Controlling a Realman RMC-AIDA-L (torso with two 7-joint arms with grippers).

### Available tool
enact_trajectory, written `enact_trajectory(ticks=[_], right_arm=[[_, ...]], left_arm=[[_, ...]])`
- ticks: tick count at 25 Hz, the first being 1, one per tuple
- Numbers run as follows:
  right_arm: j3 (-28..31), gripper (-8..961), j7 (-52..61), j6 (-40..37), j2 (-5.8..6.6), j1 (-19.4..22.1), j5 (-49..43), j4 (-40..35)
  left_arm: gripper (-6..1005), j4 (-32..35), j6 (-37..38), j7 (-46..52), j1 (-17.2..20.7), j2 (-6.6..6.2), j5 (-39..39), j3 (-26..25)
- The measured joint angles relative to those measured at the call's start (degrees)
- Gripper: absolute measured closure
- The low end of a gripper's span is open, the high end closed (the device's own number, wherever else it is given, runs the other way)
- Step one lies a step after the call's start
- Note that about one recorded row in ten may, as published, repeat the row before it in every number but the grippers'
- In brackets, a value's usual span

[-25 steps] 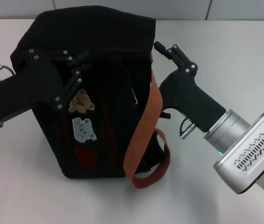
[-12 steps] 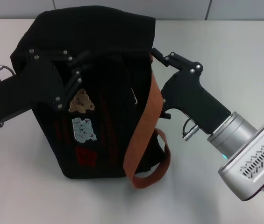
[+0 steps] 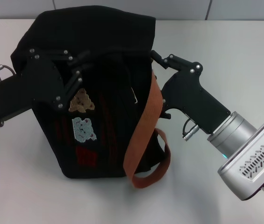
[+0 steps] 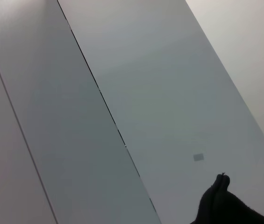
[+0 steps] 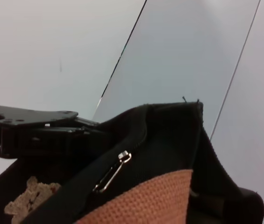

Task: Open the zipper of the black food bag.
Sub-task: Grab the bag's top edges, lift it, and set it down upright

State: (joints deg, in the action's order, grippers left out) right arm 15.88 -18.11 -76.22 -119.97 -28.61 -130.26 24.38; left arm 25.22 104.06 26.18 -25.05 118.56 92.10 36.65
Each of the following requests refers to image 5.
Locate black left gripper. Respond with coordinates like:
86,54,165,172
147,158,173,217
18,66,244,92
0,104,110,159

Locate silver wire zipper pull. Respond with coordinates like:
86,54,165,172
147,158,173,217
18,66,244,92
92,151,132,193

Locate black food bag brown straps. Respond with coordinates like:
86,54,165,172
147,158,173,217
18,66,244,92
0,101,264,224

